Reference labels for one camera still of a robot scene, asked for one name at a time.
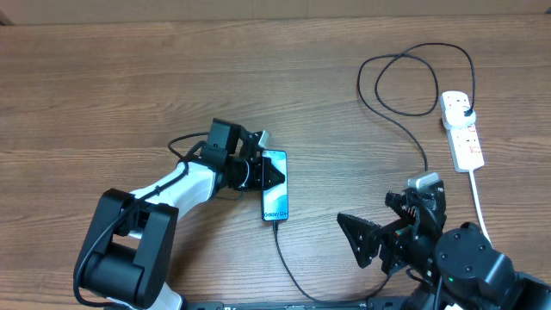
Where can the Samsung Galaxy smartphone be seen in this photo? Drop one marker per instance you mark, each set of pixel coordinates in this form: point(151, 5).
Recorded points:
point(275, 201)

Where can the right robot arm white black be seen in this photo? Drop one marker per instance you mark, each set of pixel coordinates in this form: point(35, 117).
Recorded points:
point(457, 267)

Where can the white charger plug adapter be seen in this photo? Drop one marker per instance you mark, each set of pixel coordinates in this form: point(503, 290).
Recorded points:
point(456, 118)

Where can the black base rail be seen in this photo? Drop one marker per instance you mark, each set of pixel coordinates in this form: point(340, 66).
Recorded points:
point(377, 303)

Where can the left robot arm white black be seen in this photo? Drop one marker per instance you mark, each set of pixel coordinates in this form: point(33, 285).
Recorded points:
point(125, 256)

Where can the white power strip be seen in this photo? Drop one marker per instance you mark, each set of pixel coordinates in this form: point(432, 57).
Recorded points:
point(464, 143)

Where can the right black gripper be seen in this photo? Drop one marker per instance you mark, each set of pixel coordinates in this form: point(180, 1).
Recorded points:
point(400, 242)

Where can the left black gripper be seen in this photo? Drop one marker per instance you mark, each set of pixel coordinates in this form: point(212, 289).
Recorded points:
point(263, 165)

